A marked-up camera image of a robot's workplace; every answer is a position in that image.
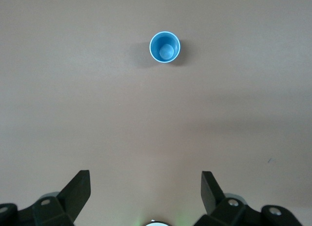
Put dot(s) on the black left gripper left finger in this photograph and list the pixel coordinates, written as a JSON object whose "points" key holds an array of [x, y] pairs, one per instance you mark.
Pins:
{"points": [[68, 201]]}

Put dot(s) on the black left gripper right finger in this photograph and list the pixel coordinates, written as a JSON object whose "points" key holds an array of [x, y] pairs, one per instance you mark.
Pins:
{"points": [[219, 206]]}

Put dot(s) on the blue plastic cup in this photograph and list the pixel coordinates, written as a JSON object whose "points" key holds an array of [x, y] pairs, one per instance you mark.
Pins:
{"points": [[158, 41]]}

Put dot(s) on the brown table cover sheet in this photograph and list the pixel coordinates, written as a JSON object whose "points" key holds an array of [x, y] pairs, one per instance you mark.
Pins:
{"points": [[73, 101]]}

